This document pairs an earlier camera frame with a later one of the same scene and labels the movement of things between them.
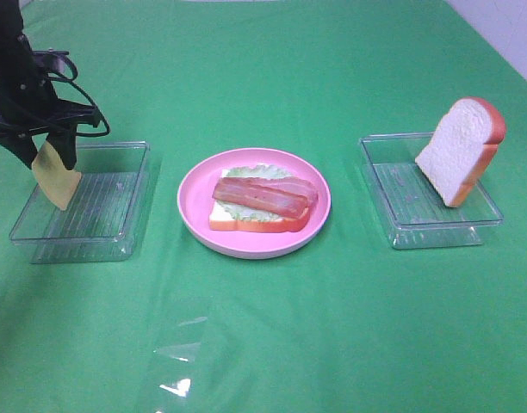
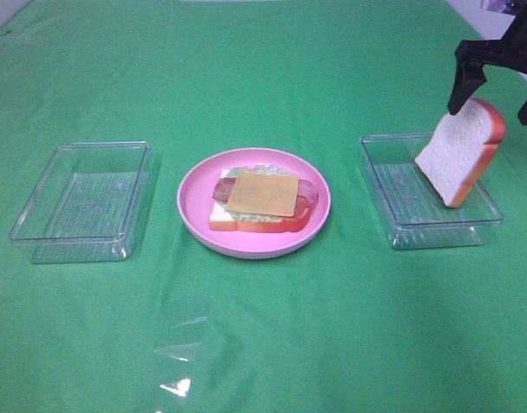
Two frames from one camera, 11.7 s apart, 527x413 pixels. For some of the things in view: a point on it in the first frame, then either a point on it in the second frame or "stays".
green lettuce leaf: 250,213 stays
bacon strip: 259,198 to 306,196
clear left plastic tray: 101,224 stays
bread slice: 221,220 stays
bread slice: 464,143 stays
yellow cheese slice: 52,175 to 265,193
